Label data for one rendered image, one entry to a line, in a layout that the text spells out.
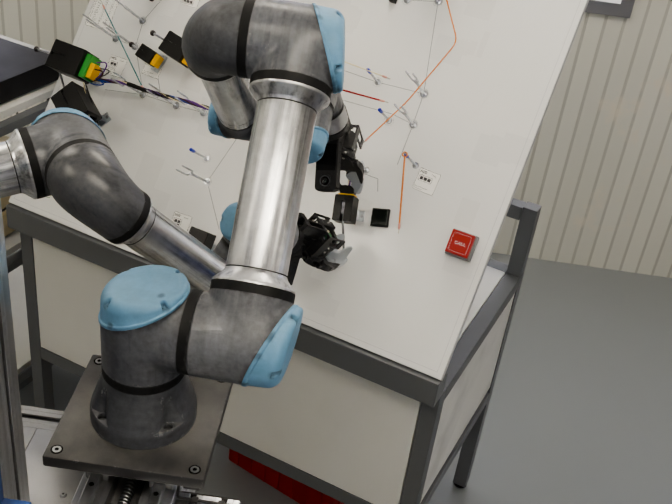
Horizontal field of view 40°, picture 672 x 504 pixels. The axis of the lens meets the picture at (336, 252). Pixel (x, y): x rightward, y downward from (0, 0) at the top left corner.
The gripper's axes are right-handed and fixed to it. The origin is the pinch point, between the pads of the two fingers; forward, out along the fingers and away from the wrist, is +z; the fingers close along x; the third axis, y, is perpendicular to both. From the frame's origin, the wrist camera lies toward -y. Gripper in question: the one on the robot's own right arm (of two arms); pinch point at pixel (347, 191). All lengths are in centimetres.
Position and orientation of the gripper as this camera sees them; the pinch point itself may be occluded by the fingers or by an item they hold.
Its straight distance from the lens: 199.5
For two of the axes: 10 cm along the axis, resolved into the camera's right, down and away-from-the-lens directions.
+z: 2.2, 5.4, 8.1
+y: 2.6, -8.3, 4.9
